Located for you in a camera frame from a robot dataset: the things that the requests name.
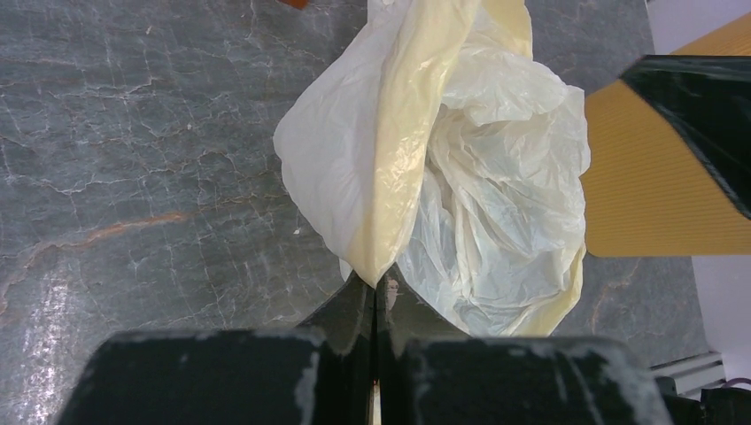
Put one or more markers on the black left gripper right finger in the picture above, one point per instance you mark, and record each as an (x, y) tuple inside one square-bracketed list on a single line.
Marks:
[(404, 323)]

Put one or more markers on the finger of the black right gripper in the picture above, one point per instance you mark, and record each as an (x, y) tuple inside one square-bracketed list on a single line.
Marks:
[(706, 99)]

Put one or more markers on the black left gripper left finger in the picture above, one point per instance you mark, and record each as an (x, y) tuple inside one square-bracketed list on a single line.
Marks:
[(346, 371)]

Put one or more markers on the yellow mesh trash bin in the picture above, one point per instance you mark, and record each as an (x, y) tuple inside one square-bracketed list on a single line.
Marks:
[(646, 193)]

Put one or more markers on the pale yellow plastic trash bag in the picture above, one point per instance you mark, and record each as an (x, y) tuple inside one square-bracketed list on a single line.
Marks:
[(438, 145)]

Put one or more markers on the orange wooden compartment tray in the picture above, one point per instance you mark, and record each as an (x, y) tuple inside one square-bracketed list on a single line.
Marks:
[(297, 4)]

